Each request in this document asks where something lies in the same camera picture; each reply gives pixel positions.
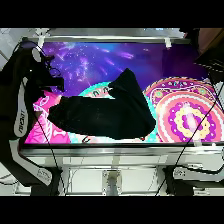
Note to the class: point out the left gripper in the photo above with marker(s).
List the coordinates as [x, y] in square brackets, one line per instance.
[53, 83]

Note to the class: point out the black pants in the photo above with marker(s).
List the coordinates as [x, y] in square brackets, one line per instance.
[110, 116]

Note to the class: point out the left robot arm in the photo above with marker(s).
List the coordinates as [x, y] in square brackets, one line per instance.
[20, 113]

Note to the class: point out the silver frame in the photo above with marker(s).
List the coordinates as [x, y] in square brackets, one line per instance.
[113, 156]

